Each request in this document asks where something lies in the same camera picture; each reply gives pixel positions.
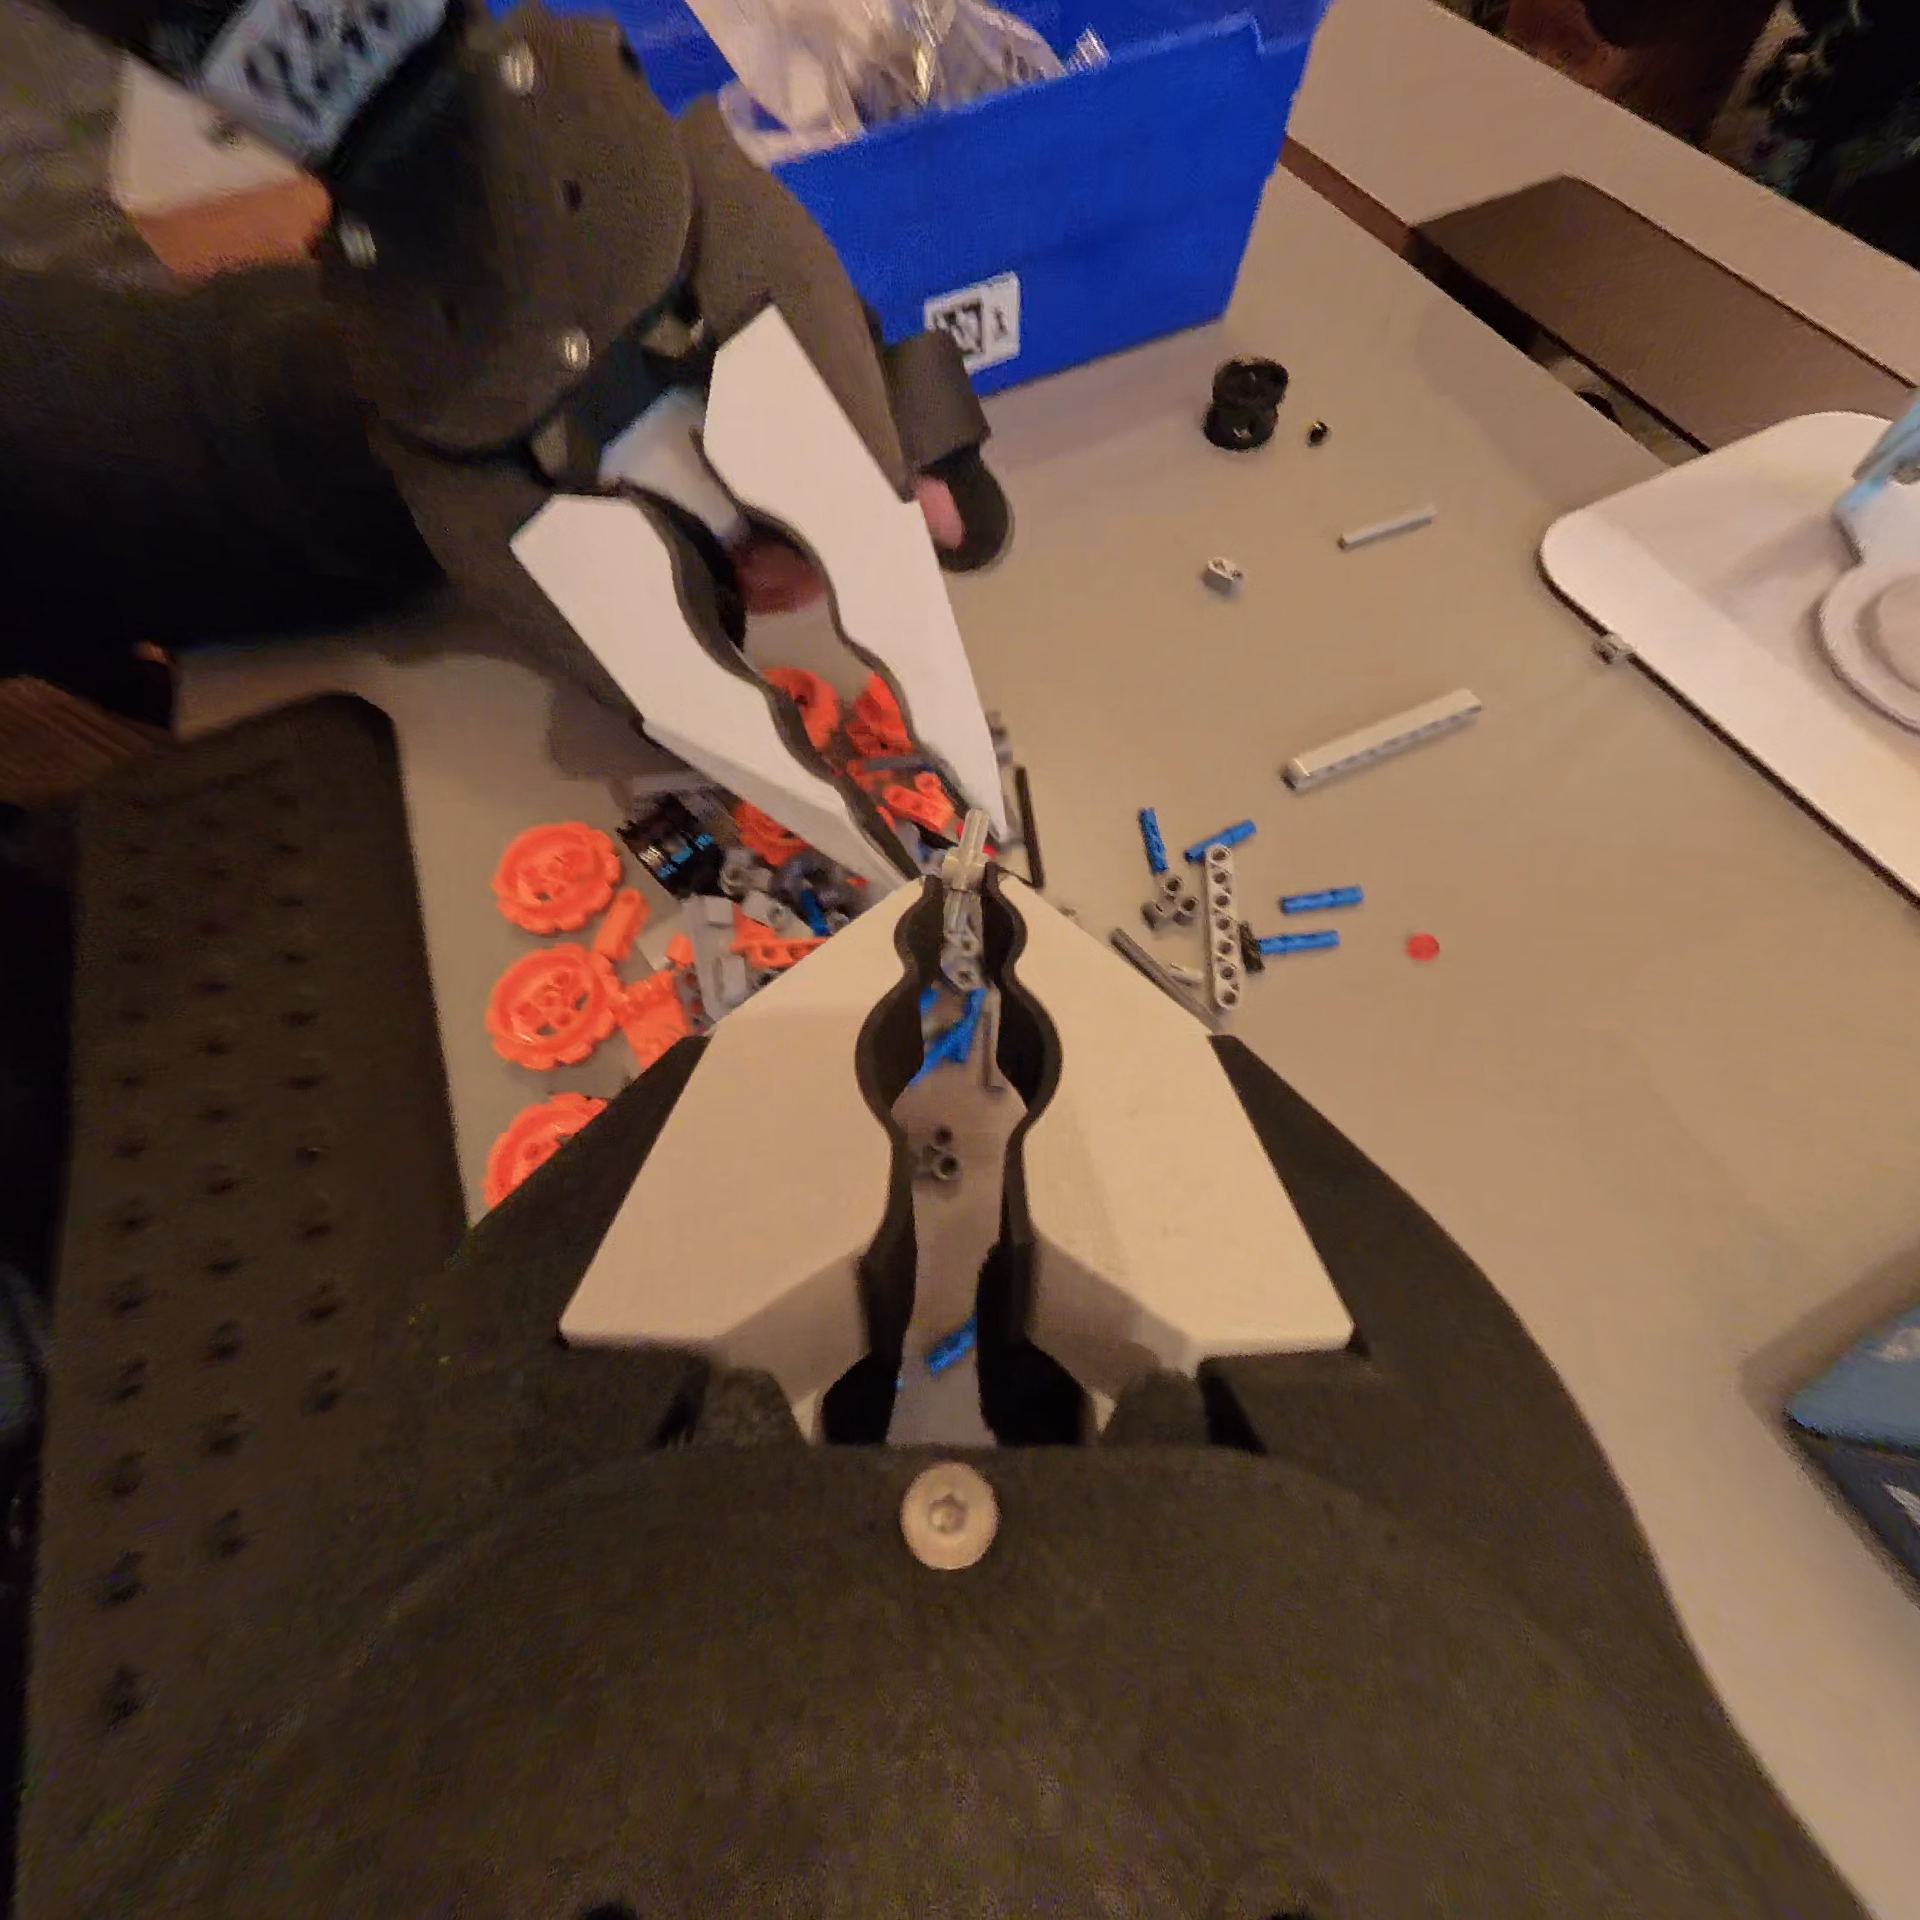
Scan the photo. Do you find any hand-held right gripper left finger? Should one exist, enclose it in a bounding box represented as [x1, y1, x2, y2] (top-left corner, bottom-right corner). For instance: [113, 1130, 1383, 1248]
[559, 878, 945, 1376]

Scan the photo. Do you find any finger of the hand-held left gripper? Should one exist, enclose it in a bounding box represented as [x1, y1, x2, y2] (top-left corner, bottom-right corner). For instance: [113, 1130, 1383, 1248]
[511, 491, 914, 887]
[701, 303, 1011, 846]

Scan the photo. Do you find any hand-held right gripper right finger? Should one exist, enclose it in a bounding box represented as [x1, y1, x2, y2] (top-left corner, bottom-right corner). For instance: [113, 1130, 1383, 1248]
[983, 871, 1360, 1370]

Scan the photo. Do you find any grey cross connector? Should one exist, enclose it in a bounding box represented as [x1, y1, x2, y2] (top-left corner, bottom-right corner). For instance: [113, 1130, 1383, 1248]
[938, 808, 1004, 991]

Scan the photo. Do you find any person's left forearm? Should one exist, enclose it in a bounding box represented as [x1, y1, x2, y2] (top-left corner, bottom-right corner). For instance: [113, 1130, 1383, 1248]
[0, 256, 453, 684]

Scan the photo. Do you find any person's left hand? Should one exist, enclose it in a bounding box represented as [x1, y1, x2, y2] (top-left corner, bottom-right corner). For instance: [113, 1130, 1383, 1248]
[731, 474, 972, 620]

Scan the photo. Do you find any orange angular part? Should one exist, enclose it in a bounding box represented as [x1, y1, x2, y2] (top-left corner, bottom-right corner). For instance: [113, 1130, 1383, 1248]
[615, 967, 699, 1067]

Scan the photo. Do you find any black and blue part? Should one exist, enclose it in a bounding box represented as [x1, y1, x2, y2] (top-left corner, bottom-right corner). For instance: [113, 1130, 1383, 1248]
[618, 795, 729, 898]

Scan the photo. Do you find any dark grey axle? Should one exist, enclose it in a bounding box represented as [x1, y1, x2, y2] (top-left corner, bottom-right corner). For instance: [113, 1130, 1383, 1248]
[1111, 927, 1216, 1029]

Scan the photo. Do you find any light grey holed beam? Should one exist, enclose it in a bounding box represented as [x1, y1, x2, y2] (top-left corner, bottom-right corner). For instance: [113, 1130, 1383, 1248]
[1202, 844, 1248, 1020]

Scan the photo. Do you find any blue plastic bin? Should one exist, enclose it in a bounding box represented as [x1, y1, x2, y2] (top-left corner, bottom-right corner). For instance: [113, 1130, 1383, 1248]
[496, 0, 1328, 395]

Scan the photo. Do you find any small black wheel hub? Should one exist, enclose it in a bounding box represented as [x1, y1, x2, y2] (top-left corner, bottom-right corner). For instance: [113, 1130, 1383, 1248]
[1202, 357, 1292, 453]

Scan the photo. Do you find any clear bag of parts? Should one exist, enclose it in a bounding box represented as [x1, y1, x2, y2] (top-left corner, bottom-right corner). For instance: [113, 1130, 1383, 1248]
[681, 0, 1113, 160]

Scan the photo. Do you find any long light grey beam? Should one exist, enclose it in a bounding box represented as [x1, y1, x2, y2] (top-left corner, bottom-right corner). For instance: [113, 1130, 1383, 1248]
[1282, 687, 1484, 794]

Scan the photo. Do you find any black dimpled pad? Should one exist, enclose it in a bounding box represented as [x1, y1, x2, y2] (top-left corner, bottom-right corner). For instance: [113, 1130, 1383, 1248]
[31, 696, 467, 1920]

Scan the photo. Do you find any blue robot kit box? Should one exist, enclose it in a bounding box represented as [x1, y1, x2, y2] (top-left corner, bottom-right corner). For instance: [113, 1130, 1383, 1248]
[1785, 1304, 1920, 1594]

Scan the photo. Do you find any white stand base board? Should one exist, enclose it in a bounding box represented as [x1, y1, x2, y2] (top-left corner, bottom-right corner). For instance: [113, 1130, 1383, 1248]
[1543, 411, 1920, 902]

